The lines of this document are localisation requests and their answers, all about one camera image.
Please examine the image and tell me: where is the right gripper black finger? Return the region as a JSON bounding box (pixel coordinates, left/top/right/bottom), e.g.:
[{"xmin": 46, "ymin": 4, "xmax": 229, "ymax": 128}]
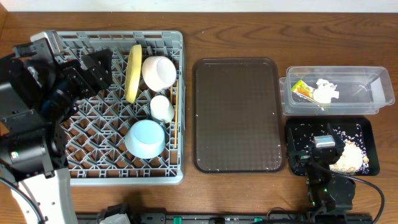
[
  {"xmin": 287, "ymin": 128, "xmax": 295, "ymax": 152},
  {"xmin": 327, "ymin": 123, "xmax": 342, "ymax": 146}
]

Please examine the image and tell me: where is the pile of rice waste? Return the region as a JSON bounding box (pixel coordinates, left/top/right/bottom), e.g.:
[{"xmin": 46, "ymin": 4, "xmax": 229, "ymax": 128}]
[{"xmin": 294, "ymin": 124, "xmax": 370, "ymax": 175}]

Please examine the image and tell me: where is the yellow plate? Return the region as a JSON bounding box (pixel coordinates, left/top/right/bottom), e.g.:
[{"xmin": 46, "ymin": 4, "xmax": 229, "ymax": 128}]
[{"xmin": 124, "ymin": 44, "xmax": 142, "ymax": 103}]

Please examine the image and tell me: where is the white tissue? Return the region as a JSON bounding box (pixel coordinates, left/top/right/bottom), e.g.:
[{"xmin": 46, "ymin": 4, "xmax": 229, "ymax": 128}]
[{"xmin": 313, "ymin": 79, "xmax": 340, "ymax": 104}]

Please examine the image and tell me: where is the white pink bowl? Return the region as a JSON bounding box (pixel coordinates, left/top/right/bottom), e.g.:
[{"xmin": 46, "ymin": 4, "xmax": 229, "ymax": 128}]
[{"xmin": 142, "ymin": 56, "xmax": 177, "ymax": 92}]

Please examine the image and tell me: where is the green yellow snack wrapper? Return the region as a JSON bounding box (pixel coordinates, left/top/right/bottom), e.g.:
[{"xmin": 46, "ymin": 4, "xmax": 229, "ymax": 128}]
[{"xmin": 291, "ymin": 80, "xmax": 323, "ymax": 110}]

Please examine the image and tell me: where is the cream cup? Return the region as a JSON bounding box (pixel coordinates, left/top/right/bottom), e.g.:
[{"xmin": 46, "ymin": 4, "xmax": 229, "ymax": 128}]
[{"xmin": 150, "ymin": 95, "xmax": 175, "ymax": 123}]

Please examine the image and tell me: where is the light blue bowl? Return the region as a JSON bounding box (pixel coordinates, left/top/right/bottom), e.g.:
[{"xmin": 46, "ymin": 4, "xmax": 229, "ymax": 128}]
[{"xmin": 124, "ymin": 119, "xmax": 165, "ymax": 159}]

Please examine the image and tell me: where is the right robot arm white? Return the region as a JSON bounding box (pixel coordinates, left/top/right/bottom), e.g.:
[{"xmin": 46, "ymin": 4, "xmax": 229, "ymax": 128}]
[{"xmin": 287, "ymin": 123, "xmax": 356, "ymax": 223}]

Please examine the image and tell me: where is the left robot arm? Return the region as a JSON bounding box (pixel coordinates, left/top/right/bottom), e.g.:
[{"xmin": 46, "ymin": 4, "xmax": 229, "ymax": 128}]
[{"xmin": 1, "ymin": 46, "xmax": 112, "ymax": 223}]

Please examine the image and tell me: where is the grey dishwasher rack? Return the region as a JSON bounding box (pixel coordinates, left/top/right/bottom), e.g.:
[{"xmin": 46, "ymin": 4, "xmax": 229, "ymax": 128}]
[{"xmin": 56, "ymin": 30, "xmax": 186, "ymax": 186}]

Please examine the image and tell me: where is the black tray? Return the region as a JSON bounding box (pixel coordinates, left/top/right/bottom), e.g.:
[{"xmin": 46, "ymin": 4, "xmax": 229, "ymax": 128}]
[{"xmin": 285, "ymin": 116, "xmax": 380, "ymax": 176}]

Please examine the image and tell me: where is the clear plastic bin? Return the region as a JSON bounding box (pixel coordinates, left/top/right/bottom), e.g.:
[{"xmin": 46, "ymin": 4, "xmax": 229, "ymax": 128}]
[{"xmin": 279, "ymin": 66, "xmax": 395, "ymax": 116}]

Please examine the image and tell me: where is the dark brown tray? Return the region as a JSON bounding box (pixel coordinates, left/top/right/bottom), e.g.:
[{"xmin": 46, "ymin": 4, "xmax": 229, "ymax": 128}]
[{"xmin": 193, "ymin": 57, "xmax": 285, "ymax": 174}]

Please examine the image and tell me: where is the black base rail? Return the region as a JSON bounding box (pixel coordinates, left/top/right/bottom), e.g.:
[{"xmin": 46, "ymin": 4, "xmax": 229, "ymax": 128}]
[{"xmin": 76, "ymin": 203, "xmax": 373, "ymax": 224}]

